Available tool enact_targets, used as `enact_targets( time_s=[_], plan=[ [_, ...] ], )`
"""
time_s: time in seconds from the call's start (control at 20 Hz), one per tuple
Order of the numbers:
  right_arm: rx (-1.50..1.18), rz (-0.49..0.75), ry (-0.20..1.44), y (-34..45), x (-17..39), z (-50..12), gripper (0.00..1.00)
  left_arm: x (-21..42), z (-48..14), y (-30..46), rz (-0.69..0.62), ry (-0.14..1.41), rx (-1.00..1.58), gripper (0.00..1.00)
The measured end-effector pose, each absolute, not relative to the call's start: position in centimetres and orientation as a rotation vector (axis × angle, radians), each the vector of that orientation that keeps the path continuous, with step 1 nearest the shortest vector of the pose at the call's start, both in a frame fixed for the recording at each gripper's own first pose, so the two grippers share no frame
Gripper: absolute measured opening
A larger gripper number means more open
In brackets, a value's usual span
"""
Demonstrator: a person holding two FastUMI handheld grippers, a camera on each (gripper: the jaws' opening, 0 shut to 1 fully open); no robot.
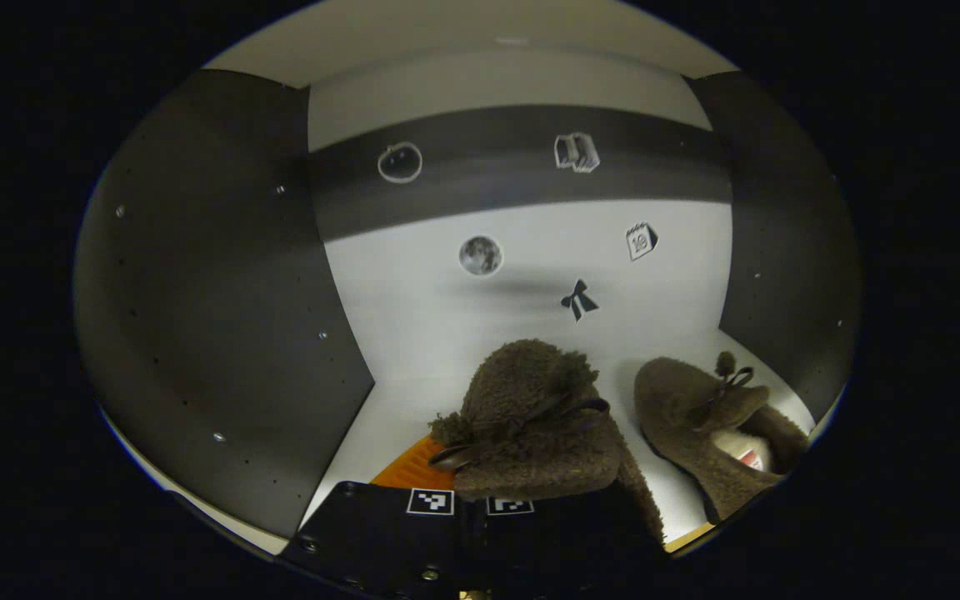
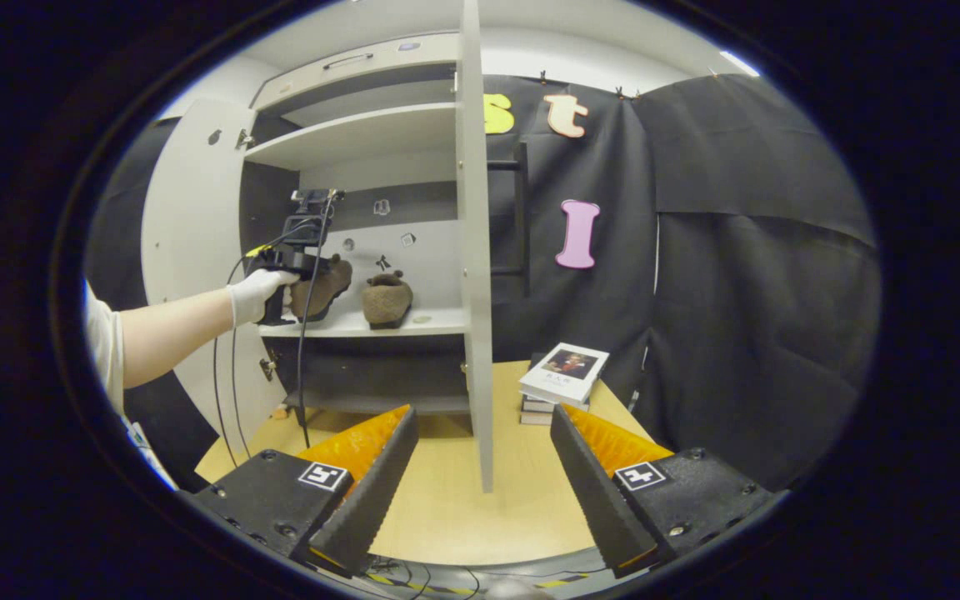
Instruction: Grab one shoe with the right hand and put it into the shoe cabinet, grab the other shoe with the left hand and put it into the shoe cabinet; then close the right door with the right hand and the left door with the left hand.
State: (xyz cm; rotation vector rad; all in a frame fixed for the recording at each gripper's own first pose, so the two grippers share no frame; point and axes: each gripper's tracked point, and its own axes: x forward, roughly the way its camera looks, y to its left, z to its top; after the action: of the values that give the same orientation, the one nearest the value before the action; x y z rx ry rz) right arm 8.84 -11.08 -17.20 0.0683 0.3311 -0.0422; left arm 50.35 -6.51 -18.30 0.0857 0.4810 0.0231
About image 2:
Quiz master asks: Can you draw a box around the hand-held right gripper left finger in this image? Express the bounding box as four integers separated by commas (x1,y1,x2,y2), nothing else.
180,406,420,578

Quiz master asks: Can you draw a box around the grey cabinet drawer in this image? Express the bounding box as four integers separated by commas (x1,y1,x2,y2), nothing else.
251,35,460,109

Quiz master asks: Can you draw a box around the black door handle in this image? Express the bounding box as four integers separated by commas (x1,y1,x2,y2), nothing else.
487,142,531,298

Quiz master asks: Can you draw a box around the white shoe cabinet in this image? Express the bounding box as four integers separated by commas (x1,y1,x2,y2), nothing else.
238,33,473,418

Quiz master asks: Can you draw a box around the person's white shirt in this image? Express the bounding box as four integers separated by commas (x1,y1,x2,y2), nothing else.
82,279,128,414

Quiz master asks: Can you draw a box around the white shoe cabinet door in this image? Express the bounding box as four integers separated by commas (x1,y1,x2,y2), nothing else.
140,98,289,455
455,0,495,494

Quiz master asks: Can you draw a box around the brown fuzzy shoe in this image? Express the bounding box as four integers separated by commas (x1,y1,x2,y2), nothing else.
361,269,414,329
290,254,354,323

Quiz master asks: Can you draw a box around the white portrait cover book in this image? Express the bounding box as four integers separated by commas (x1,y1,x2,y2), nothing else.
518,342,611,407

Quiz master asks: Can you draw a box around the black cable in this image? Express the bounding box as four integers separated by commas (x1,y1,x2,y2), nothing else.
295,193,339,453
210,237,285,469

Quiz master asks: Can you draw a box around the tablet screen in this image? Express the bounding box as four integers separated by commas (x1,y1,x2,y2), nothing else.
126,417,181,493

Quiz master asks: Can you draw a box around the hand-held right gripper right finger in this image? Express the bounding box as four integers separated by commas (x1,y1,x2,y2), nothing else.
550,404,774,578

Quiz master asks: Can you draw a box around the ceiling light panel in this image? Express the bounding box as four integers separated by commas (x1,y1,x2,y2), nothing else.
717,50,763,78

